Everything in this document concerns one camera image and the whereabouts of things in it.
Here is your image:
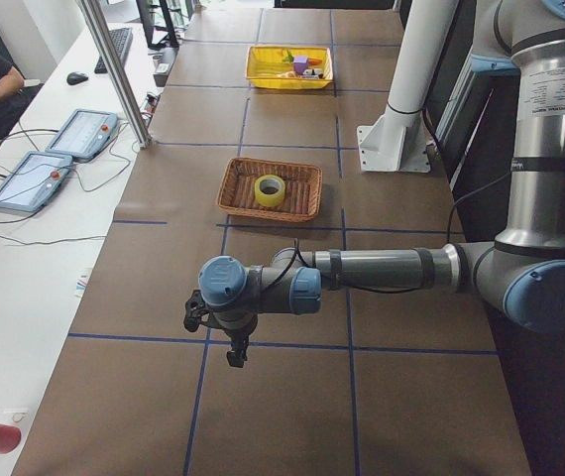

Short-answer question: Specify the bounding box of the toy panda figure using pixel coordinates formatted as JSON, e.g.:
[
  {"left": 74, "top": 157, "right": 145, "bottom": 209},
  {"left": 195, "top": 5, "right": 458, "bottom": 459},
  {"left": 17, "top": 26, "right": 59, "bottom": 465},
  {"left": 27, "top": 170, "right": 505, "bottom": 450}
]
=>
[{"left": 307, "top": 68, "right": 324, "bottom": 79}]

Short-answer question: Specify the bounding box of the yellow tape roll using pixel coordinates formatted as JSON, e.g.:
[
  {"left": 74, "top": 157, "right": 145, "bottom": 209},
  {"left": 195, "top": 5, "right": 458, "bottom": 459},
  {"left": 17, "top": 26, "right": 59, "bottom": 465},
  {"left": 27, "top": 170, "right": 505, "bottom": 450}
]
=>
[{"left": 254, "top": 175, "right": 285, "bottom": 208}]

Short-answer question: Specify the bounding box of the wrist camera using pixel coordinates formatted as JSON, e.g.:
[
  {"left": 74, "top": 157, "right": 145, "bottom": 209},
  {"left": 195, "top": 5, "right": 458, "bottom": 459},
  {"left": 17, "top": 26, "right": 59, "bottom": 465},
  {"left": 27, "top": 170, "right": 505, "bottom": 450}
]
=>
[{"left": 183, "top": 290, "right": 211, "bottom": 332}]

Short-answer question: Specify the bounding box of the toy orange carrot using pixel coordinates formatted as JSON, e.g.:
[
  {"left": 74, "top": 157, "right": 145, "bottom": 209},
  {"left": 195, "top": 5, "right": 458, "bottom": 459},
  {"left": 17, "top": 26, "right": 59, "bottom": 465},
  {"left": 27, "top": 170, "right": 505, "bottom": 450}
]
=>
[{"left": 282, "top": 50, "right": 322, "bottom": 66}]

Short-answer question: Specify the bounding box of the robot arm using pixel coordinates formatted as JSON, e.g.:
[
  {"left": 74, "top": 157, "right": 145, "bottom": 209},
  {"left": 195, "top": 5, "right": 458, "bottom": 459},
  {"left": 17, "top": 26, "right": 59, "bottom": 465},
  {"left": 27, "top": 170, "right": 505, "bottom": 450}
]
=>
[{"left": 183, "top": 1, "right": 565, "bottom": 367}]

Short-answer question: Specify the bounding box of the teach pendant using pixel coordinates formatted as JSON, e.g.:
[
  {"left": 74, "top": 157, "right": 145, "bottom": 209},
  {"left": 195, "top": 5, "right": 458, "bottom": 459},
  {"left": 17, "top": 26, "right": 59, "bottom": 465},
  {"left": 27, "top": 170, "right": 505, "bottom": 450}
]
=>
[
  {"left": 0, "top": 151, "right": 73, "bottom": 212},
  {"left": 45, "top": 109, "right": 118, "bottom": 163}
]

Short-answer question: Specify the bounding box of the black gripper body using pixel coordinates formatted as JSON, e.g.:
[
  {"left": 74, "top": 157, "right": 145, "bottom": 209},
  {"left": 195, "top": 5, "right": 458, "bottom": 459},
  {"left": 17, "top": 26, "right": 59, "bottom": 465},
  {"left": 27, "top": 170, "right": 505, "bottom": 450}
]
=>
[{"left": 225, "top": 321, "right": 258, "bottom": 353}]

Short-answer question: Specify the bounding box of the brown wicker basket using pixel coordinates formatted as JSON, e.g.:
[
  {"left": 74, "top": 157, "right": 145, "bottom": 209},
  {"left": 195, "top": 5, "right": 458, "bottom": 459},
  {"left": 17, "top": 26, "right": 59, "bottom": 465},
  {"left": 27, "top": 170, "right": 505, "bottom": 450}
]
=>
[{"left": 217, "top": 158, "right": 322, "bottom": 222}]

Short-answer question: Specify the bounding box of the black computer mouse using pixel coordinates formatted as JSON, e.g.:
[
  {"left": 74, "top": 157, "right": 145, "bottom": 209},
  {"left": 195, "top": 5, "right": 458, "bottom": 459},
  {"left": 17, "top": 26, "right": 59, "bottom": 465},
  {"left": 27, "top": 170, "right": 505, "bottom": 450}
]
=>
[{"left": 66, "top": 71, "right": 89, "bottom": 85}]

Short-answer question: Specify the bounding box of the upper teach pendant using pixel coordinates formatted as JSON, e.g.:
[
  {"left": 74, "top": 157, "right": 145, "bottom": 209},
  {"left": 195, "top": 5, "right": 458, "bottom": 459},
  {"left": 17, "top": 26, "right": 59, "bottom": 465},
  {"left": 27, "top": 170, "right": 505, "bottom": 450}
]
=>
[{"left": 45, "top": 109, "right": 118, "bottom": 163}]

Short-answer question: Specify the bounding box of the aluminium frame post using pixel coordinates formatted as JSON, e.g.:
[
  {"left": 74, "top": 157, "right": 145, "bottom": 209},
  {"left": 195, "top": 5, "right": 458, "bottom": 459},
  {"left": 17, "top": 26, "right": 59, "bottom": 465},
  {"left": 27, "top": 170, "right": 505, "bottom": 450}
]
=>
[{"left": 77, "top": 0, "right": 152, "bottom": 149}]

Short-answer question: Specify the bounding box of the purple foam block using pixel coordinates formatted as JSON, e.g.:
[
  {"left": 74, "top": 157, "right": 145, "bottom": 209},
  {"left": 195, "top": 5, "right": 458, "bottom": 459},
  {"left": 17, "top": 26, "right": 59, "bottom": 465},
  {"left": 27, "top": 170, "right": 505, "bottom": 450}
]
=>
[{"left": 292, "top": 55, "right": 310, "bottom": 75}]

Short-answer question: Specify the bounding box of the yellow plastic basket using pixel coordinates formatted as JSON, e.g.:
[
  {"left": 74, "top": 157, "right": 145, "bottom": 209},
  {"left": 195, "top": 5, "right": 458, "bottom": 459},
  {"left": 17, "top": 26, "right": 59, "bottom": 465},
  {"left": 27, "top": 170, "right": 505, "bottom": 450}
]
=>
[{"left": 245, "top": 45, "right": 333, "bottom": 90}]

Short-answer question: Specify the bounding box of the lower teach pendant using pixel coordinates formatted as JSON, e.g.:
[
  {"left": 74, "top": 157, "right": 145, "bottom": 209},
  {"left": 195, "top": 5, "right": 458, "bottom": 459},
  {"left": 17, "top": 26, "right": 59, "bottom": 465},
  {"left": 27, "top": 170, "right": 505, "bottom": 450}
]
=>
[{"left": 0, "top": 151, "right": 73, "bottom": 212}]

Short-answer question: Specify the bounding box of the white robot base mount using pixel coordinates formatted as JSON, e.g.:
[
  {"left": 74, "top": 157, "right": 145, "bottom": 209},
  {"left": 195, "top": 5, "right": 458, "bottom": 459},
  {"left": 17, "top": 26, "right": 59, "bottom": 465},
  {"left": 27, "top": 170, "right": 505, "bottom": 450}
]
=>
[{"left": 357, "top": 0, "right": 459, "bottom": 174}]

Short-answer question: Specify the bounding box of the black backdrop panel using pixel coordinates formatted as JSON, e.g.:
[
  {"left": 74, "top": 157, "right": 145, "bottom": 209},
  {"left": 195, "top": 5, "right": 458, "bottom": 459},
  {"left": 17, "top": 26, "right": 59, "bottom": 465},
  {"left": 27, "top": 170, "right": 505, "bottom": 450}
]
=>
[{"left": 430, "top": 0, "right": 565, "bottom": 476}]

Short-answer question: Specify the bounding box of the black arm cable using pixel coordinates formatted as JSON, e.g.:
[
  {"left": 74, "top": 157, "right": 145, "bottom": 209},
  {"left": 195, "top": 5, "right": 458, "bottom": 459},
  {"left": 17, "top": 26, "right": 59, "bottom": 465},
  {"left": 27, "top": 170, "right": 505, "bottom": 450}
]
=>
[{"left": 262, "top": 168, "right": 516, "bottom": 298}]

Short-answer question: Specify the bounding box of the black keyboard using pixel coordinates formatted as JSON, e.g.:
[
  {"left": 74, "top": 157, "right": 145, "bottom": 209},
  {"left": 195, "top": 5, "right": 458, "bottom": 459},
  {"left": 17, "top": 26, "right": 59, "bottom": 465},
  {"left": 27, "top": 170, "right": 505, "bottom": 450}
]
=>
[{"left": 93, "top": 27, "right": 134, "bottom": 74}]

